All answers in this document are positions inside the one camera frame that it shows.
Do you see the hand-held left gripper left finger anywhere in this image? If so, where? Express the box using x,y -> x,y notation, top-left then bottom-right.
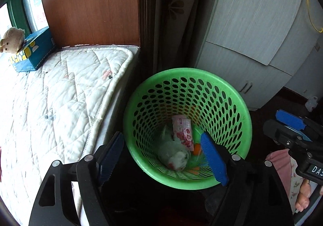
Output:
29,131 -> 125,226

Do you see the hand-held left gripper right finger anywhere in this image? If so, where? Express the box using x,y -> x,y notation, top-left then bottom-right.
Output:
200,131 -> 294,226

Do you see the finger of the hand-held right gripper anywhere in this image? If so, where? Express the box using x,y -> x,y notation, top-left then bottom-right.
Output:
276,110 -> 323,138
263,119 -> 313,149

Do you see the plastic bag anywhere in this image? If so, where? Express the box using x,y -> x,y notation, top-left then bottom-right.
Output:
158,125 -> 191,172

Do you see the pink flowered packet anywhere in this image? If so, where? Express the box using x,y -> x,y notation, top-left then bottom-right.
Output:
172,115 -> 194,151

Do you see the green perforated plastic basket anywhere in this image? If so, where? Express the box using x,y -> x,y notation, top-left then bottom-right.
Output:
124,67 -> 253,189

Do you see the person's right hand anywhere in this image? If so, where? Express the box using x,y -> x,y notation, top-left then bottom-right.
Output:
295,179 -> 313,212

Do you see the small white object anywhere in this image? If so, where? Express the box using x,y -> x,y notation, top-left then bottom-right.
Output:
305,96 -> 319,113

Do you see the white quilted mattress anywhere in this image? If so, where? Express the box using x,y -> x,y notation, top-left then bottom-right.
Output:
0,45 -> 140,226

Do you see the white wooden cabinet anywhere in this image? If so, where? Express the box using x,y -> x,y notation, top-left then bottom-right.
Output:
194,0 -> 323,111

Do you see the blue spotted tissue box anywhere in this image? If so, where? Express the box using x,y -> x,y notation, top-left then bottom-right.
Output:
9,26 -> 57,72

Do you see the dark flowered curtain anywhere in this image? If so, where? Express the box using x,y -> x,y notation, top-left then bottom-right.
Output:
139,0 -> 225,75

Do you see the beige plush toy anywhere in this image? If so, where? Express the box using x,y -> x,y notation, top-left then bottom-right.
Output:
0,27 -> 26,54

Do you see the brown wooden headboard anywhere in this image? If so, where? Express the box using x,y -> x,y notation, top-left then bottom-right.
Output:
39,0 -> 140,47

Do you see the yellow cable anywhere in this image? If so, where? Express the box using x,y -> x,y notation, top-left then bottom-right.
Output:
303,0 -> 323,33

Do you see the green window frame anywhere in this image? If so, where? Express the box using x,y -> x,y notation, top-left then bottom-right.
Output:
0,0 -> 33,35

